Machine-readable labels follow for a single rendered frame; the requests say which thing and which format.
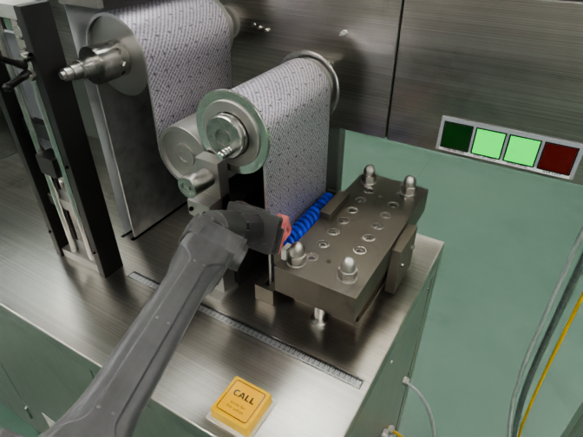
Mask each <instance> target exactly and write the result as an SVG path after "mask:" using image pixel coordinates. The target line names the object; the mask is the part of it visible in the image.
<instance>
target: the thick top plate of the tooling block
mask: <svg viewBox="0 0 583 437"><path fill-rule="evenodd" d="M361 178H362V173H361V174H360V175H359V176H358V178H357V179H356V180H355V181H354V182H353V183H352V184H351V185H350V186H349V187H348V188H347V189H346V190H345V191H346V192H349V193H350V198H349V200H348V201H347V203H346V204H345V205H344V206H343V207H342V208H341V209H340V210H339V212H338V213H337V214H336V215H335V216H334V217H333V218H332V219H331V221H327V220H324V219H321V218H319V219H318V221H317V222H316V223H315V224H314V225H313V226H312V227H311V228H310V229H309V230H308V231H307V232H306V233H305V235H304V236H303V237H302V238H301V239H300V240H299V241H298V242H300V243H302V244H303V246H304V248H305V253H306V260H307V265H306V266H305V267H304V268H302V269H293V268H291V267H289V266H288V265H287V260H286V261H285V260H283V259H280V260H279V261H278V263H277V264H276V265H275V266H274V276H275V291H278V292H280V293H283V294H285V295H287V296H289V297H292V298H295V299H297V300H299V301H301V302H303V303H307V304H309V305H310V306H313V307H315V308H318V309H320V310H323V311H325V312H327V313H330V314H332V315H333V316H337V317H339V318H342V319H344V320H345V321H348V322H350V323H354V322H355V321H356V319H357V317H358V315H359V314H360V312H361V311H362V309H363V307H364V306H365V304H366V303H367V301H368V300H369V298H370V296H371V295H372V293H373V291H374V290H375V288H376V287H377V285H378V284H379V282H380V281H381V279H382V277H383V275H384V274H385V272H386V271H387V270H388V268H389V263H390V253H391V249H392V247H393V246H394V244H395V243H396V241H397V240H398V239H399V237H400V236H401V234H402V233H403V231H404V229H405V228H406V226H407V225H408V223H410V224H412V225H416V223H417V221H418V220H419V218H420V217H421V216H422V215H423V212H424V210H425V206H426V201H427V197H428V192H429V189H427V188H423V187H420V186H418V187H417V188H416V196H415V197H412V198H408V197H404V196H403V195H401V193H400V190H401V188H402V184H403V182H401V181H398V180H394V179H389V178H385V177H382V176H379V175H377V179H376V181H377V183H376V184H375V185H374V186H365V185H363V184H362V183H361ZM347 256H351V257H353V258H354V259H355V261H356V264H357V266H356V267H357V281H356V282H355V283H354V284H341V283H340V282H339V281H338V280H337V271H338V267H339V266H340V264H341V261H342V259H343V258H344V257H347Z"/></svg>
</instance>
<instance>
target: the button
mask: <svg viewBox="0 0 583 437"><path fill-rule="evenodd" d="M271 403H272V395H271V394H269V393H267V392H266V391H264V390H263V389H261V388H258V387H256V386H255V385H253V384H251V383H250V382H247V381H245V380H244V379H242V378H240V377H238V376H236V377H235V378H234V379H233V381H232V382H231V383H230V384H229V386H228V387H227V388H226V390H225V391H224V392H223V393H222V395H221V396H220V397H219V399H218V400H217V401H216V402H215V403H214V404H213V405H212V407H211V413H212V417H214V418H215V419H217V420H219V421H221V422H223V423H224V424H226V425H227V426H229V427H231V428H232V429H234V430H236V431H237V432H239V433H241V434H243V435H244V436H245V437H248V436H249V434H250V433H251V431H252V430H253V429H254V428H255V426H256V425H257V423H258V422H259V420H260V418H261V417H262V416H263V414H264V413H265V411H266V410H267V409H268V408H269V406H270V405H271Z"/></svg>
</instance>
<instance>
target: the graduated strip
mask: <svg viewBox="0 0 583 437"><path fill-rule="evenodd" d="M128 277H130V278H132V279H133V280H135V281H137V282H139V283H141V284H144V285H146V286H147V287H149V288H151V289H153V290H156V289H157V288H158V286H159V285H160V282H158V281H155V280H153V279H152V278H150V277H147V276H145V275H143V274H141V273H139V272H137V271H133V272H132V273H130V274H129V275H128ZM197 311H199V312H201V313H203V314H205V315H207V316H209V317H211V318H213V319H215V320H217V321H219V322H221V323H223V324H226V325H228V326H230V327H232V328H234V329H236V330H238V331H240V332H242V333H244V334H246V335H248V336H250V337H252V338H254V339H256V340H258V341H261V342H263V343H265V344H267V345H269V346H271V347H273V348H275V349H277V350H279V351H281V352H283V353H285V354H287V355H289V356H291V357H294V358H296V359H298V360H300V361H301V362H304V363H306V364H308V365H310V366H312V367H313V368H315V369H318V370H320V371H322V372H324V373H326V374H328V375H331V376H333V377H335V378H337V379H338V380H340V381H342V382H345V383H347V384H349V385H351V386H352V387H354V388H357V389H360V388H361V386H362V385H363V383H364V379H362V378H360V377H358V376H356V375H353V374H352V373H350V372H347V371H345V370H343V369H341V368H339V367H337V366H335V365H333V364H330V363H328V362H326V361H324V360H322V359H320V358H318V357H316V356H314V355H311V354H309V353H307V352H305V351H303V350H302V349H299V348H296V347H294V346H292V345H290V344H289V343H287V342H284V341H282V340H280V339H278V338H276V337H274V336H271V335H269V334H267V333H265V332H264V331H262V330H259V329H256V328H254V327H253V326H251V325H249V324H247V323H243V322H241V321H240V320H238V319H236V318H234V317H232V316H229V315H227V314H225V313H223V312H221V311H219V310H216V309H215V308H213V307H211V306H208V305H206V304H204V303H200V305H199V307H198V309H197Z"/></svg>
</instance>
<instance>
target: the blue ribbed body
mask: <svg viewBox="0 0 583 437"><path fill-rule="evenodd" d="M333 197H334V194H332V193H329V192H325V193H324V194H323V196H321V197H320V198H319V199H318V200H317V201H316V203H314V204H313V205H312V206H311V207H310V208H309V210H307V211H306V212H305V213H304V214H303V215H302V216H301V218H299V219H298V221H296V222H295V223H294V224H293V225H292V226H291V227H292V229H291V234H290V235H289V237H288V238H287V239H286V240H285V242H284V243H283V245H286V244H287V243H289V244H292V243H294V242H298V241H299V240H300V239H301V238H302V237H303V236H304V235H305V233H306V232H307V231H308V230H309V229H310V228H311V227H312V226H313V225H314V224H315V223H316V222H317V221H318V219H319V211H320V210H321V209H322V208H323V207H324V206H325V205H326V204H327V203H328V202H329V201H330V200H331V199H332V198H333Z"/></svg>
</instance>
